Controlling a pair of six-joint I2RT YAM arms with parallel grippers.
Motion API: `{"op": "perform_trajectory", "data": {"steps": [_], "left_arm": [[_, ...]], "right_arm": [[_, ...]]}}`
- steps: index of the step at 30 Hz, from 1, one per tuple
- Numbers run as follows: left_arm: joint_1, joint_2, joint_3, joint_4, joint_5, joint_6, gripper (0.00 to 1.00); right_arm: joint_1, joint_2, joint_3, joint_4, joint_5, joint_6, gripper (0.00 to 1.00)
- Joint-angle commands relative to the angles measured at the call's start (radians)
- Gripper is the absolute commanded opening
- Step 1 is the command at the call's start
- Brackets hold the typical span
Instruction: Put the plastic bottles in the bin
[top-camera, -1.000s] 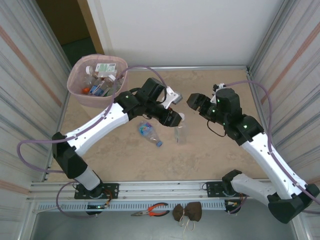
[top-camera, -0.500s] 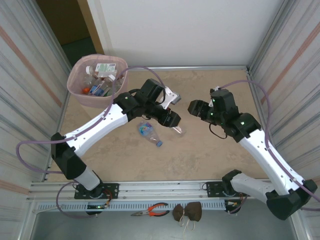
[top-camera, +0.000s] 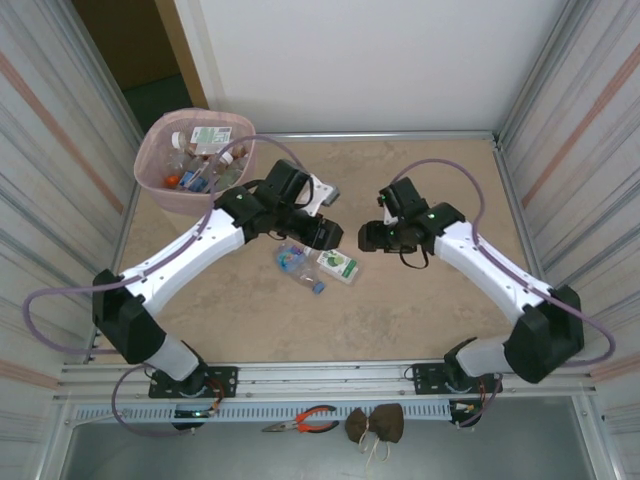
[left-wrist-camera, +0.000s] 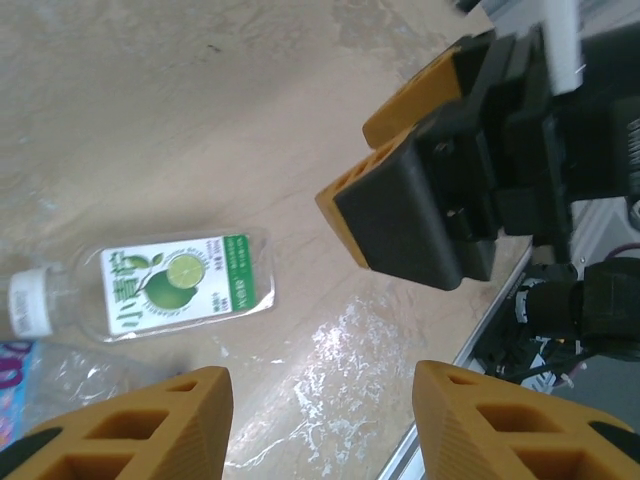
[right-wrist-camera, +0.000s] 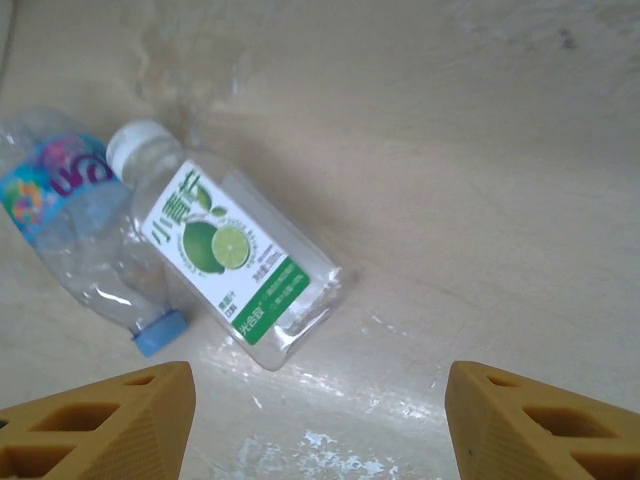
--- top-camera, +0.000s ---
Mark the lime picture label bottle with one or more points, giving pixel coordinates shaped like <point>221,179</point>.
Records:
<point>340,265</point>

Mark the pink juice purple label bottle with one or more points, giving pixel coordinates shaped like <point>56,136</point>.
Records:
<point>227,158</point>

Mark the blue label blue cap bottle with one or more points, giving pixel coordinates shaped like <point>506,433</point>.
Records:
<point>192,181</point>

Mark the green label white cap bottle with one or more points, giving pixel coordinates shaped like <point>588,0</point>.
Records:
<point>210,136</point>

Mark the small orange label bottle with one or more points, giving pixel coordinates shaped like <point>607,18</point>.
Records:
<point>172,181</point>

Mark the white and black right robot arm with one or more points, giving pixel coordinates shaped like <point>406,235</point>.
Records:
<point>490,270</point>

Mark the pink mesh waste bin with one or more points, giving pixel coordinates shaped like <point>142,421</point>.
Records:
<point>172,204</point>

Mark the clear bottle colourful blue label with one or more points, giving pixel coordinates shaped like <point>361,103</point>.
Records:
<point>289,260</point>

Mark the brown wooden door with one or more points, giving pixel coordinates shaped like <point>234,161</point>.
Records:
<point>125,35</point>

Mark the aluminium table edge rail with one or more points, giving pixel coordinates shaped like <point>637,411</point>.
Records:
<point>370,136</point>

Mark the aluminium mounting rail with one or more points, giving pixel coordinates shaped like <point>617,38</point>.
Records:
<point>320,380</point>

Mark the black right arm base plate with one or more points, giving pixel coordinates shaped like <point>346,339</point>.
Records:
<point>425,377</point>

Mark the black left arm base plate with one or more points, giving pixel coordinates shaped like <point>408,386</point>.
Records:
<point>225,380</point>

